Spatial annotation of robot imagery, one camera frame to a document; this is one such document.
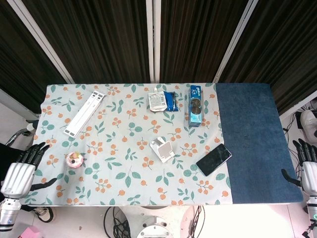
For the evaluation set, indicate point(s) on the blue cookie box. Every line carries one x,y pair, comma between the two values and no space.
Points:
196,106

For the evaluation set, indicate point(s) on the blue snack packet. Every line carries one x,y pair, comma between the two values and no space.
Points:
172,101

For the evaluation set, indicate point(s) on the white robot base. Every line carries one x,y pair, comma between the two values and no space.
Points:
153,223

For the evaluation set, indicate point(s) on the white folded laptop stand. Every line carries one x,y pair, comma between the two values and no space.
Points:
84,114

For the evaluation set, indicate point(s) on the pink cupcake toy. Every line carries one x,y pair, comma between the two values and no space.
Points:
73,160

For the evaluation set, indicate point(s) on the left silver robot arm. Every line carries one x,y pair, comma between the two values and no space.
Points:
8,213

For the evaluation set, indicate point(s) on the white snack pouch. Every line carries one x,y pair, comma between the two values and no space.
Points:
156,100

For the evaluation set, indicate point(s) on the pink box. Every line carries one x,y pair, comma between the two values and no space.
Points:
31,233

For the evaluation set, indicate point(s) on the white partition post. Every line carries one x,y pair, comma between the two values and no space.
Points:
153,42
235,42
42,42

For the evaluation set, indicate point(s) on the white folding phone stand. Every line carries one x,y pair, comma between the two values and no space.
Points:
164,150

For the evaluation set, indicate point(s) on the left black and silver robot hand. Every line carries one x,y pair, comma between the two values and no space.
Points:
18,176

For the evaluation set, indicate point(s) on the black smartphone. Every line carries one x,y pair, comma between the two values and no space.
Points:
214,160

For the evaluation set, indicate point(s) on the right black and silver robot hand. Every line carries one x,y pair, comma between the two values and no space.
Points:
309,173

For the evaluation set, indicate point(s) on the chrome chair frame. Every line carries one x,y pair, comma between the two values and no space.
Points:
18,135

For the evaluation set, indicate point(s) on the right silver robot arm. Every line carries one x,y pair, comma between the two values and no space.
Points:
312,210

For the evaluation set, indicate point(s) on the floral fruit print tablecloth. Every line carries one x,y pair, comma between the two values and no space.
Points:
123,183

